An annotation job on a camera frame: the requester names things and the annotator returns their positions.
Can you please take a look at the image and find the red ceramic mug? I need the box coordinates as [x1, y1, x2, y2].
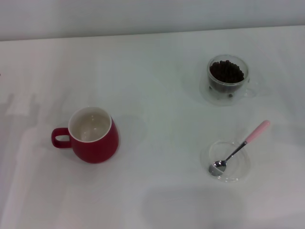
[51, 106, 120, 165]

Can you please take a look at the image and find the heap of coffee beans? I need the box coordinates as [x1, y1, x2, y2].
[209, 59, 245, 94]

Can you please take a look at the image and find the clear glass cup with handle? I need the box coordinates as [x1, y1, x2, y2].
[206, 54, 259, 99]

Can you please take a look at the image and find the pink-handled metal spoon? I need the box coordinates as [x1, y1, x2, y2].
[208, 120, 271, 177]

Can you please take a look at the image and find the clear glass saucer under cup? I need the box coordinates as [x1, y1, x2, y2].
[199, 71, 251, 106]

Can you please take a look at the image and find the clear glass dish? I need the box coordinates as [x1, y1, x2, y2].
[202, 139, 252, 184]

